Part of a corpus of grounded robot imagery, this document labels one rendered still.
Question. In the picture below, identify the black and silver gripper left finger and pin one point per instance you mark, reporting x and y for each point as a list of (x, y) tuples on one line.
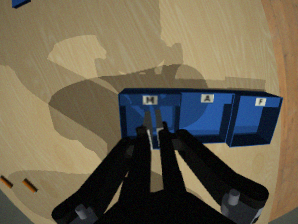
[(99, 189)]

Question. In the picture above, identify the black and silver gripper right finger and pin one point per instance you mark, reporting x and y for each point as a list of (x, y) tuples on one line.
[(241, 199)]

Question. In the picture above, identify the blue three-compartment bin rack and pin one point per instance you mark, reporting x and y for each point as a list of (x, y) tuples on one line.
[(215, 120)]

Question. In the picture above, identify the blue rectangular block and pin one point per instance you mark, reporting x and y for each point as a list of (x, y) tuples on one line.
[(18, 3)]

